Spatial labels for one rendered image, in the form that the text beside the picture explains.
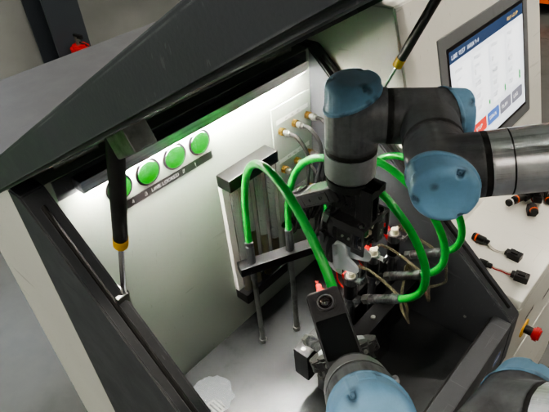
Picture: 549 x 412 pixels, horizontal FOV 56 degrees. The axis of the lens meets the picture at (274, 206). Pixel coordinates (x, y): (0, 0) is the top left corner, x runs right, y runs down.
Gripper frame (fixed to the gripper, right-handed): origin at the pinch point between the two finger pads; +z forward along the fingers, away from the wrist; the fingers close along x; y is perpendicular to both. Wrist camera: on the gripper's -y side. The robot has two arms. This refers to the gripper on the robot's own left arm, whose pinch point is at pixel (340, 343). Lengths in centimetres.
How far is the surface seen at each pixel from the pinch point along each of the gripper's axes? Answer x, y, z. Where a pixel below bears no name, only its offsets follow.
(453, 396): 16.5, 20.4, 24.5
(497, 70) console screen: 62, -41, 50
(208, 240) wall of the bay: -18.0, -25.1, 29.0
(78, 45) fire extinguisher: -106, -239, 300
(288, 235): -1.8, -19.9, 29.3
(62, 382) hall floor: -115, -4, 141
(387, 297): 11.5, -1.7, 20.0
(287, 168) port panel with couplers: 3, -35, 37
